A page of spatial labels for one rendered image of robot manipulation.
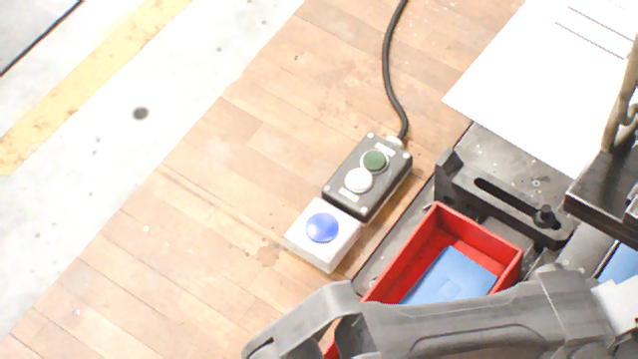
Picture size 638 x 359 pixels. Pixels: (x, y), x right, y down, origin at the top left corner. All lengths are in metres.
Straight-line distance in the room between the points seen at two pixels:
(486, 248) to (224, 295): 0.32
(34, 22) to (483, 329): 2.08
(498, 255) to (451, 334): 0.48
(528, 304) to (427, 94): 0.61
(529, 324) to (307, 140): 0.61
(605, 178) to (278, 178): 0.46
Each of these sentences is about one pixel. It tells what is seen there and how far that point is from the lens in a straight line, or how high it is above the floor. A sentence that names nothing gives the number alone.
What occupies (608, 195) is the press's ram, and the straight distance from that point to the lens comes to 1.24.
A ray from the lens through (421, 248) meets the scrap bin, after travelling 1.46.
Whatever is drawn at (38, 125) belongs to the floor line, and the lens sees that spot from 2.75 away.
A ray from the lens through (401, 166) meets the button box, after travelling 1.48.
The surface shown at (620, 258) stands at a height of 0.99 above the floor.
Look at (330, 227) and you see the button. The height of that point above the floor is 0.94.
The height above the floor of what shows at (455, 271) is 0.91.
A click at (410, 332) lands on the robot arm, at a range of 0.95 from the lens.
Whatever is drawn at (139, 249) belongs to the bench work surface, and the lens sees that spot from 1.50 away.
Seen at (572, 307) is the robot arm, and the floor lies 1.26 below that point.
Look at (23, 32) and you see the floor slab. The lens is 2.91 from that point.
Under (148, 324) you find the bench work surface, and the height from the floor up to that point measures 0.90.
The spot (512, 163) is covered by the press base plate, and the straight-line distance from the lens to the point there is 1.53.
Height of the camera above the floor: 2.20
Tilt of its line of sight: 60 degrees down
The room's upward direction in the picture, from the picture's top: 7 degrees counter-clockwise
